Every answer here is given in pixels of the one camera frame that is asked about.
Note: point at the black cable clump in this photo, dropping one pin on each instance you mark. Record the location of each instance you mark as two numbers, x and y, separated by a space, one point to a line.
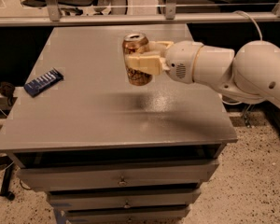
7 89

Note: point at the grey drawer cabinet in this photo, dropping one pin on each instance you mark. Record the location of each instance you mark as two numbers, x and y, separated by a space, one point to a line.
75 140

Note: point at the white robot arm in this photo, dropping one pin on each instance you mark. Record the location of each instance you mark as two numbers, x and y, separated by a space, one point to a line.
249 75

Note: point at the drawer knob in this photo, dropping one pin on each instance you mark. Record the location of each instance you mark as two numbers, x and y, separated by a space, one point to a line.
122 182
126 206

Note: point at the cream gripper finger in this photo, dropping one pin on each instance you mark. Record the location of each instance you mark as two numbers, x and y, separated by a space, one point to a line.
160 46
151 64

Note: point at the middle drawer knob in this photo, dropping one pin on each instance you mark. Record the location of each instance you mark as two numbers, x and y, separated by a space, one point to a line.
126 206

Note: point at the top drawer knob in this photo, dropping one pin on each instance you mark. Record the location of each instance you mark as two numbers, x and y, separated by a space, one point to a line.
122 182

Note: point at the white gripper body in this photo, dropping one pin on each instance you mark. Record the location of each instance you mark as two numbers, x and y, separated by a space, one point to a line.
181 62

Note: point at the blue rxbar blueberry bar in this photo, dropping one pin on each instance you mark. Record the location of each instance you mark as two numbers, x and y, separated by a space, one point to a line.
43 82

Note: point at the metal rail frame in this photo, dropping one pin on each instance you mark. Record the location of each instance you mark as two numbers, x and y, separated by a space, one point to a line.
50 13

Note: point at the black stand leg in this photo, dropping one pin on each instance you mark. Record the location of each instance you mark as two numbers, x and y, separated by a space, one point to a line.
5 192

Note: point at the orange soda can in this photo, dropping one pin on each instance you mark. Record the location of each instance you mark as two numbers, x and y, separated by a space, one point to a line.
135 43

